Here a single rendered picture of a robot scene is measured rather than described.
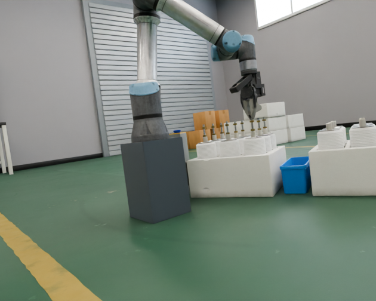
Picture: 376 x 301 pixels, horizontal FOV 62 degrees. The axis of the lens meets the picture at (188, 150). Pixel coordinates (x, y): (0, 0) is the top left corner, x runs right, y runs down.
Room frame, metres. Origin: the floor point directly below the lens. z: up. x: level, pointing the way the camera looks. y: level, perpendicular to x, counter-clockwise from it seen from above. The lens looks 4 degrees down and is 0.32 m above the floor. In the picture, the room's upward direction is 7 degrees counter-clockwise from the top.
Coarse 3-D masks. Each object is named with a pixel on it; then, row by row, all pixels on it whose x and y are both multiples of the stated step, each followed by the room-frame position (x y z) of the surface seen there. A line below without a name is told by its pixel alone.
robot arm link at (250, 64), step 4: (248, 60) 1.37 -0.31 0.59; (252, 60) 1.37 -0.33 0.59; (256, 60) 1.39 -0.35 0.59; (240, 64) 1.40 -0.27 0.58; (244, 64) 1.37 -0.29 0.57; (248, 64) 1.37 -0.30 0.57; (252, 64) 1.37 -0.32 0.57; (256, 64) 1.38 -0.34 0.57; (240, 68) 1.40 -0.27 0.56; (244, 68) 1.38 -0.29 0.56; (248, 68) 1.37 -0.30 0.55; (252, 68) 1.37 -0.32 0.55; (256, 68) 1.38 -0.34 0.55
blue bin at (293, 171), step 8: (288, 160) 1.51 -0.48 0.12; (296, 160) 1.57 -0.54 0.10; (304, 160) 1.55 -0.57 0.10; (280, 168) 1.33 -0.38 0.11; (288, 168) 1.31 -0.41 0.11; (296, 168) 1.29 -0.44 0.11; (304, 168) 1.28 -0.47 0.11; (288, 176) 1.32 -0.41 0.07; (296, 176) 1.30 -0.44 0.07; (304, 176) 1.29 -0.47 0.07; (288, 184) 1.32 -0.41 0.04; (296, 184) 1.30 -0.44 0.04; (304, 184) 1.29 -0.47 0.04; (288, 192) 1.32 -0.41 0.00; (296, 192) 1.31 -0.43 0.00; (304, 192) 1.29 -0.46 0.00
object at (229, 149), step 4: (232, 140) 1.41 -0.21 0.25; (236, 140) 1.42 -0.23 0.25; (220, 144) 1.43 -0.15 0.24; (224, 144) 1.41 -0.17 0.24; (228, 144) 1.41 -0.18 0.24; (232, 144) 1.40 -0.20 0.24; (236, 144) 1.41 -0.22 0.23; (220, 148) 1.44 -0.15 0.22; (224, 148) 1.41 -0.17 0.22; (228, 148) 1.40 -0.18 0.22; (232, 148) 1.40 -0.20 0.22; (236, 148) 1.41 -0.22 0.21; (220, 152) 1.44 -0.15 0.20; (224, 152) 1.41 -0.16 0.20; (228, 152) 1.41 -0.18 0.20; (232, 152) 1.40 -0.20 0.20; (236, 152) 1.41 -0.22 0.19; (240, 152) 1.43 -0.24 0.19; (220, 156) 1.45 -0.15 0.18; (224, 156) 1.42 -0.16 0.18; (228, 156) 1.41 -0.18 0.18
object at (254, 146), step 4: (244, 140) 1.39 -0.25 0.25; (248, 140) 1.36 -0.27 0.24; (252, 140) 1.35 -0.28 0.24; (256, 140) 1.35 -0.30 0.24; (260, 140) 1.35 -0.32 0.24; (264, 140) 1.37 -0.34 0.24; (244, 144) 1.39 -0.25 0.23; (248, 144) 1.36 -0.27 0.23; (252, 144) 1.35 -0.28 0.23; (256, 144) 1.35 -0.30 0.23; (260, 144) 1.35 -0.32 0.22; (264, 144) 1.37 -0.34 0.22; (244, 148) 1.40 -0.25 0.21; (248, 148) 1.36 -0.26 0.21; (252, 148) 1.35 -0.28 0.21; (256, 148) 1.35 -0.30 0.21; (260, 148) 1.35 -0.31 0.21; (264, 148) 1.37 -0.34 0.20; (248, 152) 1.37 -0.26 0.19; (252, 152) 1.35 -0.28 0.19; (256, 152) 1.35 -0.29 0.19; (260, 152) 1.35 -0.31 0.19; (264, 152) 1.36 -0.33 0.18
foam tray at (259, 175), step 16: (192, 160) 1.46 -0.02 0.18; (208, 160) 1.42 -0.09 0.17; (224, 160) 1.38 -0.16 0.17; (240, 160) 1.35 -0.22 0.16; (256, 160) 1.32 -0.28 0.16; (272, 160) 1.34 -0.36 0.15; (192, 176) 1.46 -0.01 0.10; (208, 176) 1.42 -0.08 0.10; (224, 176) 1.39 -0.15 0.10; (240, 176) 1.35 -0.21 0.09; (256, 176) 1.32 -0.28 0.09; (272, 176) 1.31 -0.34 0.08; (192, 192) 1.47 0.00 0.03; (208, 192) 1.43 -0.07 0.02; (224, 192) 1.39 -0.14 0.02; (240, 192) 1.36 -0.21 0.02; (256, 192) 1.33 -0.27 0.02; (272, 192) 1.29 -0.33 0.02
